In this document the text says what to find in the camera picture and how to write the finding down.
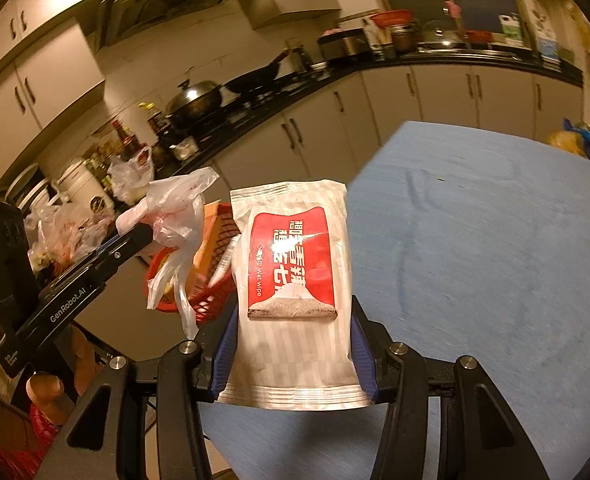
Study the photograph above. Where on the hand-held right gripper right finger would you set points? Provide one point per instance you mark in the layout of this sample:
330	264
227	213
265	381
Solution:
361	355

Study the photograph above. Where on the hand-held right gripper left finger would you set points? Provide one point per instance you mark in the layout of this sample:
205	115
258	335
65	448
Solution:
227	347

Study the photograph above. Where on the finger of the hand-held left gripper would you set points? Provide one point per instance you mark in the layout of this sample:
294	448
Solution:
127	245

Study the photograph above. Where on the red mesh waste basket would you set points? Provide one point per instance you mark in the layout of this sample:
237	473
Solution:
210	305

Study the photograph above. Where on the clear plastic bag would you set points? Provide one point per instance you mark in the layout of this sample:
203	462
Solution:
175	220

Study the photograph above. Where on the long orange box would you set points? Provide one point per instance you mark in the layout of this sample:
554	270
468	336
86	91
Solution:
217	240

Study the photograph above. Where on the white wet wipe packet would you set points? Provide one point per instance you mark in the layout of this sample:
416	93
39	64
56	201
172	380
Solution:
295	270

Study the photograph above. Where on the person's left hand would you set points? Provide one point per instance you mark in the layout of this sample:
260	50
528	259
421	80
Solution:
45	392

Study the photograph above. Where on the pile of filled plastic bags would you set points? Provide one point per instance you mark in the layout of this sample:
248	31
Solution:
70	232

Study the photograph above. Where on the white red plastic bag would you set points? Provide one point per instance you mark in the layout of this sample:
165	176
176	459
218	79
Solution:
132	175

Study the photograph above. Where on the white rice cooker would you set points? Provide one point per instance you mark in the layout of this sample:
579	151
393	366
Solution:
85	187

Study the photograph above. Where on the dark sauce bottle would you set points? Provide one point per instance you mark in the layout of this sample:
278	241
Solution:
125	137

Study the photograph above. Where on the small steel pot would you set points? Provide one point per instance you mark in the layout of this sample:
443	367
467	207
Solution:
185	149

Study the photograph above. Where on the blue table cloth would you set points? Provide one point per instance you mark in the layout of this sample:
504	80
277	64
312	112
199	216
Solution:
475	270

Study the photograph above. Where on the steel wok with lid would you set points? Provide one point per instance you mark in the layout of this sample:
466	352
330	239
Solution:
195	100

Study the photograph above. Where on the black frying pan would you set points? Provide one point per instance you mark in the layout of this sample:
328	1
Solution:
255	77

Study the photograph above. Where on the white kitchen base cabinets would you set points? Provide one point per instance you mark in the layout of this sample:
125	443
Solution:
425	105

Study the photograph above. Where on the silver countertop appliance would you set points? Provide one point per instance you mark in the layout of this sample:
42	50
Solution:
342	46

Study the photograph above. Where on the black kitchen countertop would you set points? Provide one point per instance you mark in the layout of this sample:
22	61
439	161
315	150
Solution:
425	57

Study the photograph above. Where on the yellow blue bag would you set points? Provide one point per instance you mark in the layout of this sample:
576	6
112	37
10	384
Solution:
582	142

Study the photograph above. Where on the brown pot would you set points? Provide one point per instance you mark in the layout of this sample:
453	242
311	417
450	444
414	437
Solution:
404	37

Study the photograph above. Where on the steel pot lid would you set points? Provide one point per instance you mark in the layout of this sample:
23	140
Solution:
440	35

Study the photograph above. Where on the red plastic basin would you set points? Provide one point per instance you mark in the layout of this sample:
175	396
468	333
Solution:
390	19

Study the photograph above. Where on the small red bowl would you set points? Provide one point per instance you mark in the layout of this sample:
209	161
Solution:
480	37

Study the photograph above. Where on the pink brush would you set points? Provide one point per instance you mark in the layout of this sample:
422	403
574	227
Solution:
453	12

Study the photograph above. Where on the white jug green label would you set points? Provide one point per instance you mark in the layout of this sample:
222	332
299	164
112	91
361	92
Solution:
511	30

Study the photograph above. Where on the blue white carton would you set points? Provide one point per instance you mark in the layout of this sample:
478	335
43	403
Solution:
548	47

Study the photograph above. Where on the white wall cabinets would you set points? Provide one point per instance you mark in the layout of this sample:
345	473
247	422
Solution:
35	60

